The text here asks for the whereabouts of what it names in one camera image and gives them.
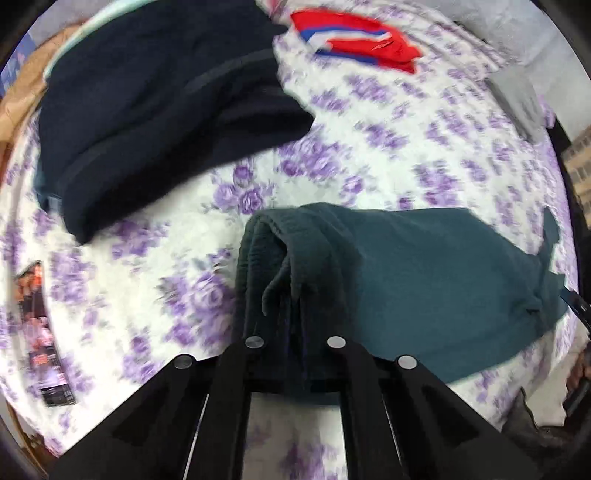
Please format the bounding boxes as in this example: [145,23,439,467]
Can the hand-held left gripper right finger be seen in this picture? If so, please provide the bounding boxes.
[323,335,542,480]

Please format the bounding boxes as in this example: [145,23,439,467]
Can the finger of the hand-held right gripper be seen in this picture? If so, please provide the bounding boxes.
[560,285,591,330]

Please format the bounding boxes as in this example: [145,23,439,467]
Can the black orange printed packet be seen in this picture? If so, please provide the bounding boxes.
[14,260,77,407]

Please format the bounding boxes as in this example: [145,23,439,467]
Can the grey cloth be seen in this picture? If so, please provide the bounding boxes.
[488,67,548,142]

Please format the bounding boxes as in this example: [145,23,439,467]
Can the teal pants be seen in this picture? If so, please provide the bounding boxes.
[232,203,570,400]

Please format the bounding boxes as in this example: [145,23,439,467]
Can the red white blue garment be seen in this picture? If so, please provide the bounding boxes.
[290,10,421,75]

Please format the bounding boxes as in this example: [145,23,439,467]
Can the dark navy garment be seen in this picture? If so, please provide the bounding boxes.
[35,0,317,246]

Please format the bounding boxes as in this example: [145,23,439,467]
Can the tan cloth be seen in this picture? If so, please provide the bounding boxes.
[0,24,83,160]

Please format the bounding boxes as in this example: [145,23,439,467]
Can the person's right hand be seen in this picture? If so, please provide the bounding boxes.
[566,342,591,391]

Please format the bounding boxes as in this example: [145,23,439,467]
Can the purple floral bed sheet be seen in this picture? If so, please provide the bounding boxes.
[0,0,583,480]

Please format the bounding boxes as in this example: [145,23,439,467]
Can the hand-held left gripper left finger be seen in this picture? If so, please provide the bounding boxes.
[50,336,269,480]

